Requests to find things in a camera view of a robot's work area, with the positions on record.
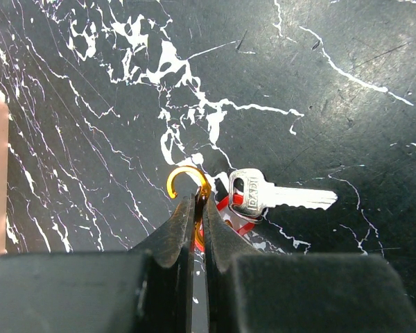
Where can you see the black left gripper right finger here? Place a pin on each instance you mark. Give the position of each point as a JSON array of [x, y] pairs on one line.
[[252, 291]]

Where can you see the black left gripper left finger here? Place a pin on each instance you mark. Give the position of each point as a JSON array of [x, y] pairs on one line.
[[145, 289]]

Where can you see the red key tag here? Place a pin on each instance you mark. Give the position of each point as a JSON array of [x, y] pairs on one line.
[[221, 197]]

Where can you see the silver key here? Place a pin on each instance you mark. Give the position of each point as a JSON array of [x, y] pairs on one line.
[[259, 194]]

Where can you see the orange S-shaped carabiner keyring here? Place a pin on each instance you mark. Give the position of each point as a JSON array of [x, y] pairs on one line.
[[202, 196]]

